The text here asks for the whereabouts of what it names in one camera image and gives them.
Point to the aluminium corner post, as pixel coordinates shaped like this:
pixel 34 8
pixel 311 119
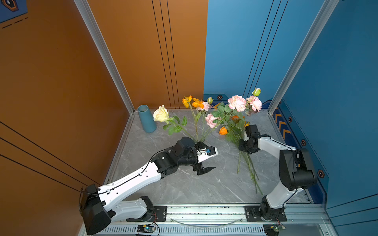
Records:
pixel 95 32
pixel 311 37

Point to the right aluminium corner post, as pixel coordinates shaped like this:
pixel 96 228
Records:
pixel 311 37

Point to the blue cylindrical vase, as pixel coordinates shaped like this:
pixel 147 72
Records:
pixel 146 119

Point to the pink rose flower stem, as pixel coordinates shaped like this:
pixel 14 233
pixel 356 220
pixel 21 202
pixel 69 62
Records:
pixel 237 105

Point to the left green circuit board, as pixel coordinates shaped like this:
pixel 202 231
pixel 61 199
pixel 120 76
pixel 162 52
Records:
pixel 145 230

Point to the left aluminium corner post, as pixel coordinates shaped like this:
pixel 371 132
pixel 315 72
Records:
pixel 95 32

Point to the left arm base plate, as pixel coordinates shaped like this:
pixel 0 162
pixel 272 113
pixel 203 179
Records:
pixel 159 214

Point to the aluminium front rail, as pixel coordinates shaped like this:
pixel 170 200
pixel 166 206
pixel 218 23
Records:
pixel 229 220

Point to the red orange flower stem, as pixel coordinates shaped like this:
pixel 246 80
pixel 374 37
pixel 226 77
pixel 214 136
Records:
pixel 236 124

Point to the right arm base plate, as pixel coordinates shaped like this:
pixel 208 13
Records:
pixel 257 214

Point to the pink peony flower stem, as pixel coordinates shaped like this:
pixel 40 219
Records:
pixel 208 117

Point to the orange poppy flower stem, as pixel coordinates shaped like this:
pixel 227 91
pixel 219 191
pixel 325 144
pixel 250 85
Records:
pixel 197 107

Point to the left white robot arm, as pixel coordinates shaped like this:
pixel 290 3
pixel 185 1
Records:
pixel 100 206

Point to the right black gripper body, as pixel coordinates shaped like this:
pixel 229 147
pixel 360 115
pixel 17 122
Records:
pixel 246 144

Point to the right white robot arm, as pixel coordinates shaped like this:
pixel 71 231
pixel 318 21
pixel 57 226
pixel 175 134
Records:
pixel 296 170

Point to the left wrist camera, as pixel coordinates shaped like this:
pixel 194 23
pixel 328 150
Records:
pixel 204 151

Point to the clear glass vase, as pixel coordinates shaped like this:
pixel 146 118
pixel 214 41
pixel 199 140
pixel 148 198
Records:
pixel 200 138

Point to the white rose flower stem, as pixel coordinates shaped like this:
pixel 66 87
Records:
pixel 172 124

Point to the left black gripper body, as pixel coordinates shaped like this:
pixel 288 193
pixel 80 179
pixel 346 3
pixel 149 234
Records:
pixel 198 165

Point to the right circuit board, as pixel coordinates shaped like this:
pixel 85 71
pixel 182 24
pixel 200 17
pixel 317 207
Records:
pixel 271 230

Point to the orange rose flower stem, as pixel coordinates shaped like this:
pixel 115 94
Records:
pixel 224 131

